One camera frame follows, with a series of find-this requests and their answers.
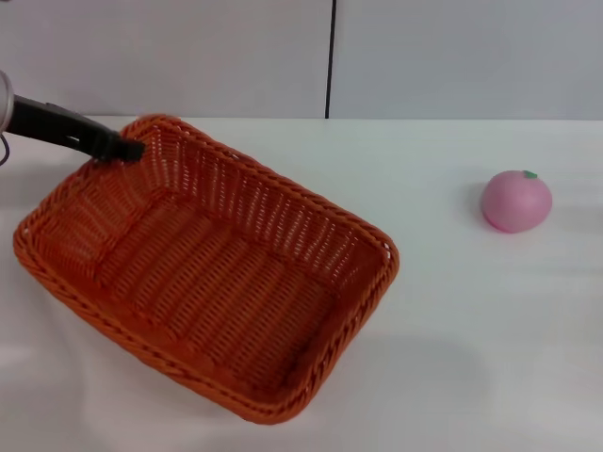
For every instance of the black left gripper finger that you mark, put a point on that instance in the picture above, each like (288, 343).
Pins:
(129, 147)

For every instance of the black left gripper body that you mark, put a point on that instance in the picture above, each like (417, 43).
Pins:
(52, 123)

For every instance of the orange woven plastic basket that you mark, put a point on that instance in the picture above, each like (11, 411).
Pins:
(212, 282)

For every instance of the pink toy peach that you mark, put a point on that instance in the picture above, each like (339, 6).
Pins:
(513, 202)

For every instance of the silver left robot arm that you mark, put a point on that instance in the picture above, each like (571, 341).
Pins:
(4, 101)

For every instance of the black wall seam strip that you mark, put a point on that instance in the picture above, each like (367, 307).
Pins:
(330, 56)

